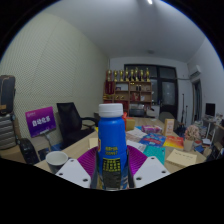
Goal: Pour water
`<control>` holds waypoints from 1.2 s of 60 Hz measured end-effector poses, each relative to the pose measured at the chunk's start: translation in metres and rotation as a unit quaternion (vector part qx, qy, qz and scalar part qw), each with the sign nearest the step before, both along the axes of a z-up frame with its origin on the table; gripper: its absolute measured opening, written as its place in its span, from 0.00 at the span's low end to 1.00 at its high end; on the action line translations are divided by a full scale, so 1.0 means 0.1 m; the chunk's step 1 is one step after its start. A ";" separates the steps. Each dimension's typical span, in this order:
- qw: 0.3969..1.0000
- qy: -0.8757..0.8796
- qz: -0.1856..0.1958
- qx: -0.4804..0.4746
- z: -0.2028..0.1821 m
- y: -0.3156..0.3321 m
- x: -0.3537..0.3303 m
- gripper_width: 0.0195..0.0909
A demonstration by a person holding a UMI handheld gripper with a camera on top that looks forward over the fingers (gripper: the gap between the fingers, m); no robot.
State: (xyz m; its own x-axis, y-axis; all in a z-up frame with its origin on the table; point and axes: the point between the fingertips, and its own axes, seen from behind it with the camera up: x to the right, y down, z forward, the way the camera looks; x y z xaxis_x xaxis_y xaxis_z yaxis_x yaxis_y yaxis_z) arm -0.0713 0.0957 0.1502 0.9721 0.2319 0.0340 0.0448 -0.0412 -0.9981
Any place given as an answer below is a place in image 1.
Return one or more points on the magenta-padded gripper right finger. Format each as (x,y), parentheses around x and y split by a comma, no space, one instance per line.
(140,163)

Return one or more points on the standing kraft paper box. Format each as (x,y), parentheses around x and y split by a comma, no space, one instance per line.
(168,127)

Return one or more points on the black office chair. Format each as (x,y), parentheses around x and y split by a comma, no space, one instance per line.
(68,120)

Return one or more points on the wooden shelf unit with trophies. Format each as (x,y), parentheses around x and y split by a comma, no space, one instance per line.
(128,95)

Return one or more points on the blue book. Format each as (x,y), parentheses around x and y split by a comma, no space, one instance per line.
(153,140)

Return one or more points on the purple sign board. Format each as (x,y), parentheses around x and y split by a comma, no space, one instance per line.
(40,121)

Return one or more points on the beige notebook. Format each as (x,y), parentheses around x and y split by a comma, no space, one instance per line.
(93,142)
(181,158)

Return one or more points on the black computer monitor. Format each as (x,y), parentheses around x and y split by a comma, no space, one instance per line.
(210,109)

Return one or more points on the black mug white inside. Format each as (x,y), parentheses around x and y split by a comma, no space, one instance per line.
(56,160)

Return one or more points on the teal book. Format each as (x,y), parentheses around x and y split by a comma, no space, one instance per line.
(155,154)

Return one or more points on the silver ribbed suitcase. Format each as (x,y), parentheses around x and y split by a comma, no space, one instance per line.
(7,131)

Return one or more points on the black framed glass door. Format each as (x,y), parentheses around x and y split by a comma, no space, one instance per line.
(168,93)

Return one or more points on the blue drink bottle white cap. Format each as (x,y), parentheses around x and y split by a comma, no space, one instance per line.
(112,143)

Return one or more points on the ceiling tube light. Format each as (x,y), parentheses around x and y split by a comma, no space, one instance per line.
(150,2)

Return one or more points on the orange yellow book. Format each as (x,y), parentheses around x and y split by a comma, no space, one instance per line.
(174,142)

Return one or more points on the grey armchair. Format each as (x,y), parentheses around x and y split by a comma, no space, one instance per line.
(166,116)

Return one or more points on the dark suitcase brown trim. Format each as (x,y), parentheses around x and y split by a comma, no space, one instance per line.
(6,95)

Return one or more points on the pink flower bouquet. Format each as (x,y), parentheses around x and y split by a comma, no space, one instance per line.
(192,133)

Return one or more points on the pink packet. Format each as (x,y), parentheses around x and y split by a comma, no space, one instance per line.
(151,129)

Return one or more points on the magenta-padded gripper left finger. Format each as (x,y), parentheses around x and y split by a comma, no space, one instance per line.
(85,163)

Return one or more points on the cluttered side desk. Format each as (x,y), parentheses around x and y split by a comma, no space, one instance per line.
(215,130)

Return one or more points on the white wall air conditioner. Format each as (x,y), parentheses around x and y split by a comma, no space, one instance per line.
(195,71)

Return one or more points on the cardboard box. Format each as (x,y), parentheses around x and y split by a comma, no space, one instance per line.
(10,154)

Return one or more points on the black suitcase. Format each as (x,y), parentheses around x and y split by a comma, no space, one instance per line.
(28,151)

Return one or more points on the yellow gift box red ribbon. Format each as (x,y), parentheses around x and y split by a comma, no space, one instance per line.
(130,124)

